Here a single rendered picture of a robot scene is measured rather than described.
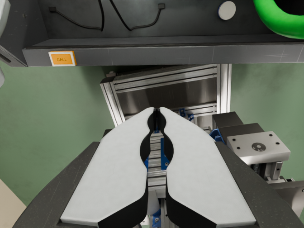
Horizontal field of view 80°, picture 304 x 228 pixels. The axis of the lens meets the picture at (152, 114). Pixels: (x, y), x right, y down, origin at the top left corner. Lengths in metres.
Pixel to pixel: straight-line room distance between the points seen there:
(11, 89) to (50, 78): 0.36
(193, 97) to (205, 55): 0.90
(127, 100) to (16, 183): 1.89
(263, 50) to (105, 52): 0.33
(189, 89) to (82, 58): 0.93
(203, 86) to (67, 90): 1.07
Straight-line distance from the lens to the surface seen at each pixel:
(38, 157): 2.30
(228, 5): 0.53
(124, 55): 0.42
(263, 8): 0.20
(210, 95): 1.33
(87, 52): 0.44
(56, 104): 1.77
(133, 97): 1.29
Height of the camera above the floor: 1.35
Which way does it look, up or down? 58 degrees down
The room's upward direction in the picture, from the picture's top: 177 degrees counter-clockwise
